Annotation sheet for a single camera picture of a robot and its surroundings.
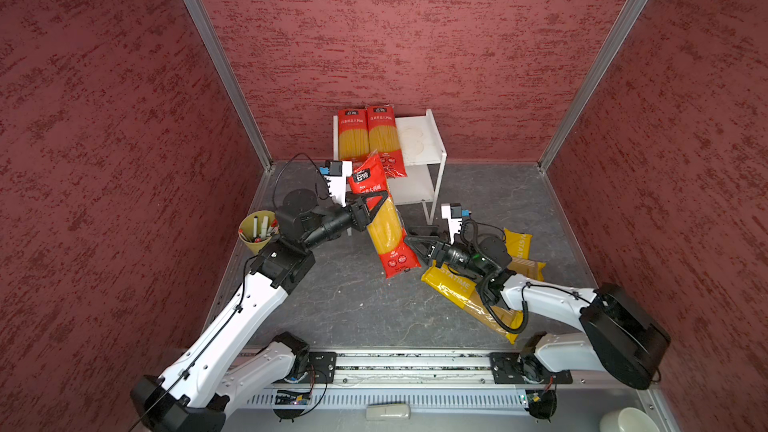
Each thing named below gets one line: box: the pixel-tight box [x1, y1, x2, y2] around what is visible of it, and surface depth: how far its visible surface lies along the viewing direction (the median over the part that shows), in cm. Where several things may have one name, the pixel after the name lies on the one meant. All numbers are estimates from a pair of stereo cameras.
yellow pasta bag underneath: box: [503, 227, 533, 260], surface depth 97 cm
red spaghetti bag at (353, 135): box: [338, 109, 370, 161], surface depth 81 cm
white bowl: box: [600, 406, 661, 432], surface depth 62 cm
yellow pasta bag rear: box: [507, 257, 547, 281], surface depth 89 cm
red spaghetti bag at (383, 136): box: [367, 105, 407, 178], surface depth 79 cm
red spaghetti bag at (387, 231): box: [348, 153, 421, 279], surface depth 64 cm
